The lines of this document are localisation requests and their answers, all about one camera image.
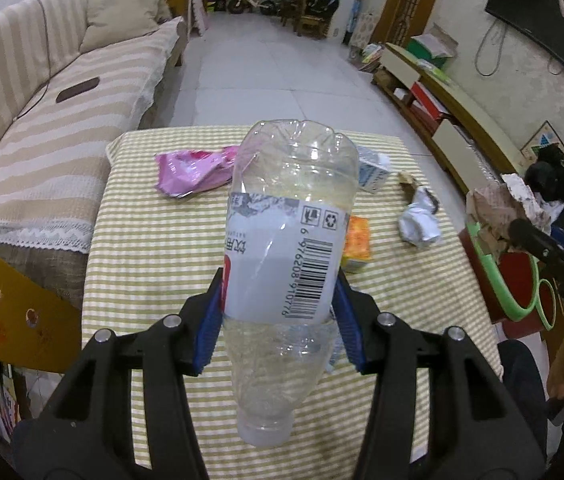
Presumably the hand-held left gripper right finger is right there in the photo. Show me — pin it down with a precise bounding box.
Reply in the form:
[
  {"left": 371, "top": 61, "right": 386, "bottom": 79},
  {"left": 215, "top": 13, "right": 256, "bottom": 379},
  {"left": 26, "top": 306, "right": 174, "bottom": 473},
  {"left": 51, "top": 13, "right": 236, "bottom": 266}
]
[{"left": 331, "top": 270, "right": 548, "bottom": 480}]

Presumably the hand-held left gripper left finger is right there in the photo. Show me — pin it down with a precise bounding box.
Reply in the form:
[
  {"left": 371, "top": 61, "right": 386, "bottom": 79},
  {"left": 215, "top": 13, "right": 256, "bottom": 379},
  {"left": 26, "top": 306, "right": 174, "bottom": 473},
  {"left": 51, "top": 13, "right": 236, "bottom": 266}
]
[{"left": 12, "top": 267, "right": 225, "bottom": 480}]

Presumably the red bin with green rim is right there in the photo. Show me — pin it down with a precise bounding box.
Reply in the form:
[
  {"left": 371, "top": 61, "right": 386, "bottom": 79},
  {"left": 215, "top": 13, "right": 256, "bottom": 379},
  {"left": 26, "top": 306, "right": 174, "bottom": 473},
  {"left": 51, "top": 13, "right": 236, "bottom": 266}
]
[{"left": 457, "top": 220, "right": 543, "bottom": 331}]

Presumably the small orange box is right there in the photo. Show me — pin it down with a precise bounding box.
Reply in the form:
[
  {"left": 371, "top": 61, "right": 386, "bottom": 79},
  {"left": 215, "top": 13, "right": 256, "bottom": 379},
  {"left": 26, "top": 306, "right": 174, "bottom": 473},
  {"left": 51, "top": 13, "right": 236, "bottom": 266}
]
[{"left": 341, "top": 215, "right": 374, "bottom": 275}]

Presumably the clear plastic bottle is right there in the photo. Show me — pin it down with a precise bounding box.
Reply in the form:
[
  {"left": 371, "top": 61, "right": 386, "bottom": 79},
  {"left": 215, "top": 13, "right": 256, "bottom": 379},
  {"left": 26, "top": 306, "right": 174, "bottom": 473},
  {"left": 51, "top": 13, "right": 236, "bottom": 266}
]
[{"left": 222, "top": 119, "right": 360, "bottom": 448}]

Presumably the white paper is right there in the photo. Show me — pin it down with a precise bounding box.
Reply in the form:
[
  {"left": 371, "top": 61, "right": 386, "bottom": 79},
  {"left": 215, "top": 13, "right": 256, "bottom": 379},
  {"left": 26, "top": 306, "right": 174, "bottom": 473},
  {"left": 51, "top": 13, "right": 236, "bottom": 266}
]
[{"left": 398, "top": 172, "right": 442, "bottom": 250}]

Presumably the white blue carton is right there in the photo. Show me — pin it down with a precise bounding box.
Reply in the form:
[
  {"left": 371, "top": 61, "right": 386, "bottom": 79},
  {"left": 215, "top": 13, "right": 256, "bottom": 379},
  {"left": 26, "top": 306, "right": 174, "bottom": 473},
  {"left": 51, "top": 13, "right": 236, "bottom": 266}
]
[{"left": 357, "top": 146, "right": 393, "bottom": 195}]

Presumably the small pink snack bag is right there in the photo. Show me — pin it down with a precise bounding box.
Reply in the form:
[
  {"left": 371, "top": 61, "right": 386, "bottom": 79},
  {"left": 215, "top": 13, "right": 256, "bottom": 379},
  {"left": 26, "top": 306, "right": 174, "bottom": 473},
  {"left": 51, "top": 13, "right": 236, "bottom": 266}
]
[{"left": 154, "top": 145, "right": 240, "bottom": 200}]

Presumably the white cloth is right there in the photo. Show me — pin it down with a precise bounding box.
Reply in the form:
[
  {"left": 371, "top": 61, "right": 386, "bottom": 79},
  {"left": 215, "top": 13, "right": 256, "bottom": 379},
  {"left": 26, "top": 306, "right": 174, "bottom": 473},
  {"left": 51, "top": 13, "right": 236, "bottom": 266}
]
[{"left": 542, "top": 200, "right": 564, "bottom": 227}]

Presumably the small green-rimmed red bin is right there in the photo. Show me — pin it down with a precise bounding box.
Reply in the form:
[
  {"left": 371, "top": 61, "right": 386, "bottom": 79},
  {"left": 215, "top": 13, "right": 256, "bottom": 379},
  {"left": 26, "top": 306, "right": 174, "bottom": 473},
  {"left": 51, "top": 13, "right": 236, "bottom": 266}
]
[{"left": 531, "top": 260, "right": 561, "bottom": 332}]

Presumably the dark clothes pile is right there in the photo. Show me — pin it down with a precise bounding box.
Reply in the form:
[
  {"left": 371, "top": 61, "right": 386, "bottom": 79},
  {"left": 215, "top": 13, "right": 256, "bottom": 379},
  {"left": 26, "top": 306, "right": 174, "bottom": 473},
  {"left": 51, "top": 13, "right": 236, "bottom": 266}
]
[{"left": 524, "top": 145, "right": 564, "bottom": 241}]

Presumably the striped tablecloth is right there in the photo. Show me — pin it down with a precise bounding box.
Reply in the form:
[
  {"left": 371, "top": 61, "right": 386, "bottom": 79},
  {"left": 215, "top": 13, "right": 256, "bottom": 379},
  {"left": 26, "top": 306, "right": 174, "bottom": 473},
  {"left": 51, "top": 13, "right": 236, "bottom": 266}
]
[{"left": 81, "top": 127, "right": 505, "bottom": 480}]

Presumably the framed triangle puzzle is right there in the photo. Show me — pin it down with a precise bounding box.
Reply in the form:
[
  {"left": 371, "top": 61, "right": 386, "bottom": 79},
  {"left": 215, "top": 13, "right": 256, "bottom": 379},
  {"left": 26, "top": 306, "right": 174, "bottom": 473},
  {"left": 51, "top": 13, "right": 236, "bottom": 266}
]
[{"left": 519, "top": 121, "right": 564, "bottom": 161}]

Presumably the person's leg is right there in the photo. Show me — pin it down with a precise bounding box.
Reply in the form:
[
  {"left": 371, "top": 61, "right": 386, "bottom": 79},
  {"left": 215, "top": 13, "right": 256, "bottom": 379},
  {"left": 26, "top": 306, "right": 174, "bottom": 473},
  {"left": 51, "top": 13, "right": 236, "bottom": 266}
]
[{"left": 499, "top": 340, "right": 548, "bottom": 461}]

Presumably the long television cabinet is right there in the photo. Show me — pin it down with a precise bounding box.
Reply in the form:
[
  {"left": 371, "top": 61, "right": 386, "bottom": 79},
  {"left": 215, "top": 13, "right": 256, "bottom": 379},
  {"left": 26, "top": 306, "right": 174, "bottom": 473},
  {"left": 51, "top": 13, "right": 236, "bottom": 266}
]
[{"left": 374, "top": 42, "right": 523, "bottom": 196}]

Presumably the red folder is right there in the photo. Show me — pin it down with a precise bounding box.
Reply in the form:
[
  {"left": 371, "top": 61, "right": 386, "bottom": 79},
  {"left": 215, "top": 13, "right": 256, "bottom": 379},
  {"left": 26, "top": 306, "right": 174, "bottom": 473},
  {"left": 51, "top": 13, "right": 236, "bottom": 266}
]
[{"left": 409, "top": 82, "right": 445, "bottom": 121}]

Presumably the yellow cardboard box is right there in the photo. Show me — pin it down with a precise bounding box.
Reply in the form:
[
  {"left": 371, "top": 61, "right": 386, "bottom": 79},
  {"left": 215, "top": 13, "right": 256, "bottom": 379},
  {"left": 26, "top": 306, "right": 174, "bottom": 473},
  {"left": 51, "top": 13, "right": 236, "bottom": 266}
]
[{"left": 0, "top": 222, "right": 83, "bottom": 376}]

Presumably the green box with papers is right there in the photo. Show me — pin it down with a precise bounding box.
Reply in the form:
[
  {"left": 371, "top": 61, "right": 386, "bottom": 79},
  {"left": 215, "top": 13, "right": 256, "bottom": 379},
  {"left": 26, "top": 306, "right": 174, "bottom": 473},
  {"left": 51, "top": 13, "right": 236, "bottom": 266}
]
[{"left": 408, "top": 34, "right": 455, "bottom": 71}]

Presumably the striped beige sofa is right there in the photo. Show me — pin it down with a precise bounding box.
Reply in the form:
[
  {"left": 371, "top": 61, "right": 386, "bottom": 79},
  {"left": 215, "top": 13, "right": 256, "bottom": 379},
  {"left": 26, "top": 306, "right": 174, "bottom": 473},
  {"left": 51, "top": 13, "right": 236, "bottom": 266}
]
[{"left": 0, "top": 0, "right": 185, "bottom": 261}]

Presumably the pile of floor books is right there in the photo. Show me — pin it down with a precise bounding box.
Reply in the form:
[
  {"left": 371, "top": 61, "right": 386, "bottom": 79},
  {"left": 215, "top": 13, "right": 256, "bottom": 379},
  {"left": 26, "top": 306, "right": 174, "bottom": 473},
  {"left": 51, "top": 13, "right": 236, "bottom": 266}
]
[{"left": 359, "top": 42, "right": 385, "bottom": 66}]

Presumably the black phone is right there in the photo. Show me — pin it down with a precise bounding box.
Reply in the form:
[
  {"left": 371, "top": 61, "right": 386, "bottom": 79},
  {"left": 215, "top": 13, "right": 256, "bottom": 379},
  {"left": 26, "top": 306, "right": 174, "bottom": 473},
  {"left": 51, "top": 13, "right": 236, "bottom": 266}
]
[{"left": 56, "top": 77, "right": 100, "bottom": 102}]

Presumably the colourful standing play mat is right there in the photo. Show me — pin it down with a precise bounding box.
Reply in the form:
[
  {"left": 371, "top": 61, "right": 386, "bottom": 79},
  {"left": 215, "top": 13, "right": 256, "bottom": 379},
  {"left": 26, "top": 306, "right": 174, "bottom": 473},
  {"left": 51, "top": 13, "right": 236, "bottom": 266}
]
[{"left": 349, "top": 10, "right": 378, "bottom": 51}]

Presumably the wooden chair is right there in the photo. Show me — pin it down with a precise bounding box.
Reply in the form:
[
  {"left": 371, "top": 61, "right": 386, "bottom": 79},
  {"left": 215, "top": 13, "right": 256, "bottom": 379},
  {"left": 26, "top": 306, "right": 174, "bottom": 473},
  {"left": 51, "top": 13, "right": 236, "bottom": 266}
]
[{"left": 292, "top": 0, "right": 340, "bottom": 38}]

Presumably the pink white foam mat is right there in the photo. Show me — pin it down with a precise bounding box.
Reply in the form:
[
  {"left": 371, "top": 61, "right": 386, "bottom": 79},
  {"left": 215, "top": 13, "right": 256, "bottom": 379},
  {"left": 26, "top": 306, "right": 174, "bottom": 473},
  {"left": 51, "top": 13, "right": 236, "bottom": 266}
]
[{"left": 189, "top": 0, "right": 208, "bottom": 36}]

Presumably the plain beige pillow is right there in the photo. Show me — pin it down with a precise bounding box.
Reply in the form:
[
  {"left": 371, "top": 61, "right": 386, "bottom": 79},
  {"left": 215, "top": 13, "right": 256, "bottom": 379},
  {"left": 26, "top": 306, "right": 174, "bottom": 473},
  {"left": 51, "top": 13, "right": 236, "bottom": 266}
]
[{"left": 79, "top": 0, "right": 165, "bottom": 53}]

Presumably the white balance bike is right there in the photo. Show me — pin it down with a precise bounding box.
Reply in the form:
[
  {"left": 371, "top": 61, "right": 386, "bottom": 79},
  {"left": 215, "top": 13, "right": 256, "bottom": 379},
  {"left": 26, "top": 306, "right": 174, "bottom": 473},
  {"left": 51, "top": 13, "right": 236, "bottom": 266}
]
[{"left": 227, "top": 0, "right": 278, "bottom": 16}]

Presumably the looped television cable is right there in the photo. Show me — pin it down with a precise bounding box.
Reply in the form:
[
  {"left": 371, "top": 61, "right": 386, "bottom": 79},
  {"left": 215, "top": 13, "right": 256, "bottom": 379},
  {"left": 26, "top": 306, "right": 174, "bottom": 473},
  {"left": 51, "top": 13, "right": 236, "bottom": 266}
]
[{"left": 477, "top": 22, "right": 505, "bottom": 78}]

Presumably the wooden door frame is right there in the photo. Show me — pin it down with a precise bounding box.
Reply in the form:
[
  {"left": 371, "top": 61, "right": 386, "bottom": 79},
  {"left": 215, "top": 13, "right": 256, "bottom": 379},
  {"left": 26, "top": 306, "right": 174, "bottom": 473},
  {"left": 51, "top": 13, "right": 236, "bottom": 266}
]
[{"left": 372, "top": 0, "right": 450, "bottom": 46}]

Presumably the black cable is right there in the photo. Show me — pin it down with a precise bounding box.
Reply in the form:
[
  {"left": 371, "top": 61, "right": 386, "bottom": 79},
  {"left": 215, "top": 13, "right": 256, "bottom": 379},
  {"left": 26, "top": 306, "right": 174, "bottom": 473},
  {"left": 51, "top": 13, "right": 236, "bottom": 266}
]
[{"left": 12, "top": 0, "right": 63, "bottom": 123}]

